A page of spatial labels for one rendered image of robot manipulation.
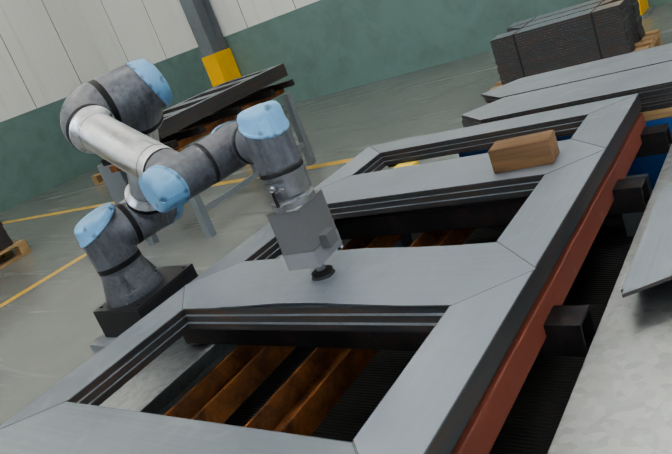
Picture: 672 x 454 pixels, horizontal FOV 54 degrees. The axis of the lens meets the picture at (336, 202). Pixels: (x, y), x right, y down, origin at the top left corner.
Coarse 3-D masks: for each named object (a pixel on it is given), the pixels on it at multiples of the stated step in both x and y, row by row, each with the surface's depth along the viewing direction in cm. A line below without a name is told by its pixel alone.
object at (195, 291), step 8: (216, 272) 136; (224, 272) 135; (200, 280) 135; (208, 280) 134; (216, 280) 132; (192, 288) 132; (200, 288) 131; (208, 288) 129; (184, 296) 130; (192, 296) 128; (184, 304) 126
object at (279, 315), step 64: (576, 128) 148; (448, 192) 135; (512, 192) 126; (256, 256) 140; (192, 320) 122; (256, 320) 112; (320, 320) 104; (384, 320) 96; (512, 320) 83; (448, 448) 68
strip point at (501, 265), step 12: (492, 252) 100; (504, 252) 98; (480, 264) 97; (492, 264) 96; (504, 264) 95; (516, 264) 93; (528, 264) 92; (480, 276) 94; (492, 276) 93; (504, 276) 91; (516, 276) 90; (468, 288) 92; (480, 288) 91; (456, 300) 90
